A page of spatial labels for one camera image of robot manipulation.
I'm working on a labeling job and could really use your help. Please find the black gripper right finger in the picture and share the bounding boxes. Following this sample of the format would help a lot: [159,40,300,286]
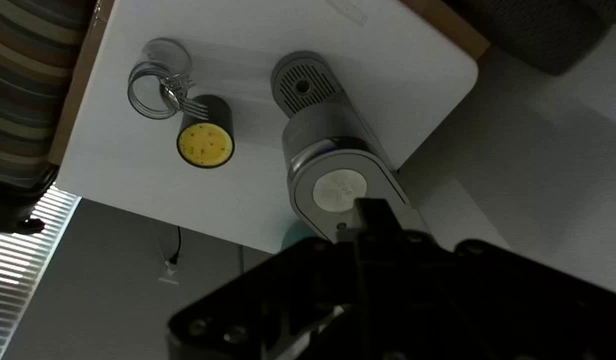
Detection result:
[355,199,616,360]

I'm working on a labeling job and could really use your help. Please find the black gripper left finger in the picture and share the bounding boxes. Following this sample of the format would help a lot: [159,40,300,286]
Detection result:
[167,239,353,360]

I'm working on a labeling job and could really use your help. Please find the grey coffee maker body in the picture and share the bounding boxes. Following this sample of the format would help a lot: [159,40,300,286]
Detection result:
[271,51,432,246]

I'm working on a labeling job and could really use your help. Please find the dark candle jar yellow wax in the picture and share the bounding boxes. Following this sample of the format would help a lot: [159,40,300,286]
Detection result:
[176,95,237,168]

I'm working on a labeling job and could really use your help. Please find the white plastic board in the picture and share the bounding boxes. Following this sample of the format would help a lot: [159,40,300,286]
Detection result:
[59,0,478,253]

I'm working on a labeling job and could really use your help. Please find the window blinds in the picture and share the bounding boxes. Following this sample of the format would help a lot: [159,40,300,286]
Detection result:
[0,187,81,360]

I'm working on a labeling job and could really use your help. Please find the clear glass jar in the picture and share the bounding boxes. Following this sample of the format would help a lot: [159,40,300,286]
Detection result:
[126,39,192,120]

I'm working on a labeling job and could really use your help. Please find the striped sofa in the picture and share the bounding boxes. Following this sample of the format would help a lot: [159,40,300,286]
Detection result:
[0,0,96,235]

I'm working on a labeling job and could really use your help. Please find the black power cable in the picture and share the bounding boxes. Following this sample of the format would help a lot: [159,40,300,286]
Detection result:
[163,226,184,268]

